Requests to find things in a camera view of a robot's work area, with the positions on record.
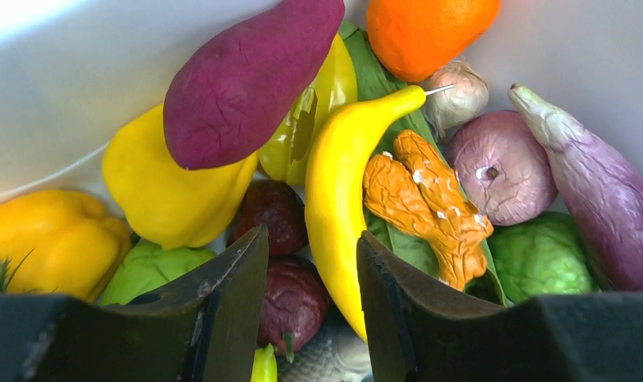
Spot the grey toy fish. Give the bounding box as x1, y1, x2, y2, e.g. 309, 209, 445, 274
276, 307, 372, 382

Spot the green toy pepper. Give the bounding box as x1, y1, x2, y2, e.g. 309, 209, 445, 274
258, 35, 357, 186

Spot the purple toy onion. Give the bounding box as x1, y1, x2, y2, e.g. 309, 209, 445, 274
444, 110, 558, 226

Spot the white plastic bin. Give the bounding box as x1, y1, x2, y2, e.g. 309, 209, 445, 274
0, 1, 643, 202

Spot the small green toy cabbage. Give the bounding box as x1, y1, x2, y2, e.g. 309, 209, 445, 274
99, 240, 216, 306

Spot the small yellow toy banana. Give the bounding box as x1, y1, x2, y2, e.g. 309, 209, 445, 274
250, 344, 278, 382

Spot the orange yellow bell pepper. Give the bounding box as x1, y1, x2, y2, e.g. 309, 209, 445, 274
0, 189, 131, 303

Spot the toy pineapple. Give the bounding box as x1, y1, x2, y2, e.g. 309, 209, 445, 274
0, 249, 34, 294

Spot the purple toy eggplant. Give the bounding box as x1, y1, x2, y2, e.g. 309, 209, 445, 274
508, 84, 643, 292

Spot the yellow toy pepper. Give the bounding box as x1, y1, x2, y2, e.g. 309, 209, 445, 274
102, 105, 258, 249

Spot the purple toy sweet potato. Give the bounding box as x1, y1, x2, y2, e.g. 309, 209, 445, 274
163, 0, 345, 170

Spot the orange toy tangerine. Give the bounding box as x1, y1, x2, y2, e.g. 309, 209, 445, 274
366, 0, 501, 83

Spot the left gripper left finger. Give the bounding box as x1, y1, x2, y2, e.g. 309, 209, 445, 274
0, 226, 269, 381

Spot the dark toy plum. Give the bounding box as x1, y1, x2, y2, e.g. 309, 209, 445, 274
227, 180, 309, 257
257, 255, 329, 362

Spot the toy garlic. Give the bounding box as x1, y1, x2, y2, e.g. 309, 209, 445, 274
421, 60, 489, 142

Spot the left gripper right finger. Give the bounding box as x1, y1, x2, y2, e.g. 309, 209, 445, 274
357, 232, 643, 382

